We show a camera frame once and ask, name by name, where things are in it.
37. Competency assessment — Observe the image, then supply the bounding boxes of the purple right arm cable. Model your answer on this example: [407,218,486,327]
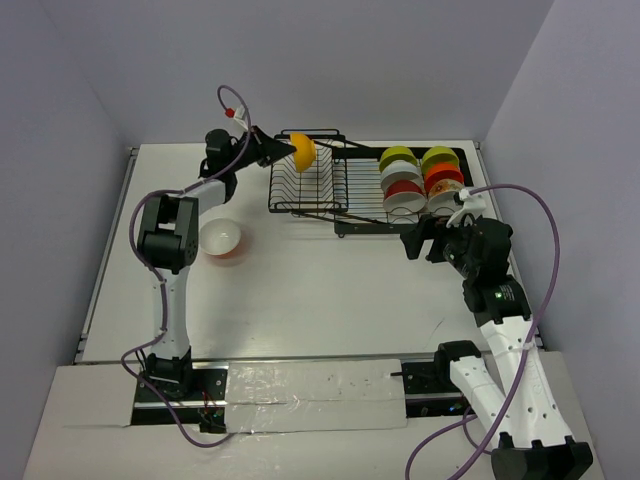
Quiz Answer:
[403,183,561,480]

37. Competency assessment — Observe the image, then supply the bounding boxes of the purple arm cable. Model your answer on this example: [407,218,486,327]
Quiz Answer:
[120,85,254,449]
[403,183,561,480]

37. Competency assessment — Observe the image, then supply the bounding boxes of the yellow plastic bowl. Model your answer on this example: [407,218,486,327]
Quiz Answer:
[289,132,316,173]

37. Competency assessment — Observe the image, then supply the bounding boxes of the orange plastic bowl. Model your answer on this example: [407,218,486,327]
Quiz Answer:
[424,163,464,190]

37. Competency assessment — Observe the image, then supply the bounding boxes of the plain white bowl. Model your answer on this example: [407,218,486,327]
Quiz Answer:
[380,160,421,191]

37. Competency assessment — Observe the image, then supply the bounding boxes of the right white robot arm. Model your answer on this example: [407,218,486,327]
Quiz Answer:
[400,214,594,479]

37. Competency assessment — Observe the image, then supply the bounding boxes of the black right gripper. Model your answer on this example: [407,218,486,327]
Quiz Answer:
[400,210,480,278]

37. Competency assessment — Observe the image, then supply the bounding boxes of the white bowl flower pattern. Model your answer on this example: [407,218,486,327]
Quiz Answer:
[425,180,464,215]

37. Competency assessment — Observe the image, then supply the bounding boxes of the white bowl orange yellow stripes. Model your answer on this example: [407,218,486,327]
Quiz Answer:
[383,180,426,215]

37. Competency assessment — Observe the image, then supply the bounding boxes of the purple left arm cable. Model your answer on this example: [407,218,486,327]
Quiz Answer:
[120,85,254,449]

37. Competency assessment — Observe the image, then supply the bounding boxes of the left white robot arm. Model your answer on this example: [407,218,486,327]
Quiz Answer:
[129,127,296,399]

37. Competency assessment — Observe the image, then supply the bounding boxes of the aluminium table edge rail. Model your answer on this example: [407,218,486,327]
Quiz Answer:
[73,145,139,365]

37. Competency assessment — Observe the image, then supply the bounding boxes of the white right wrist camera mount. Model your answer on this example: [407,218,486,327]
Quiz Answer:
[446,188,486,228]

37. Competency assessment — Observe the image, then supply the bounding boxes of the lime green plastic bowl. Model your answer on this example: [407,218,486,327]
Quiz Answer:
[420,146,459,174]

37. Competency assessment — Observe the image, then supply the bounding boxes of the black wire dish rack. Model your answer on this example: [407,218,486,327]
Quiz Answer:
[268,129,473,237]

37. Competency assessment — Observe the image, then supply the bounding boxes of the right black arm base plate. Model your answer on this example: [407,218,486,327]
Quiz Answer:
[391,340,504,418]

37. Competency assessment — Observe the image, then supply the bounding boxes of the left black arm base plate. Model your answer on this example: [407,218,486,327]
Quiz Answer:
[131,367,228,434]

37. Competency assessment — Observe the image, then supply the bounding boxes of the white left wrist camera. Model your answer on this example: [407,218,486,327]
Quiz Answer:
[225,105,249,130]

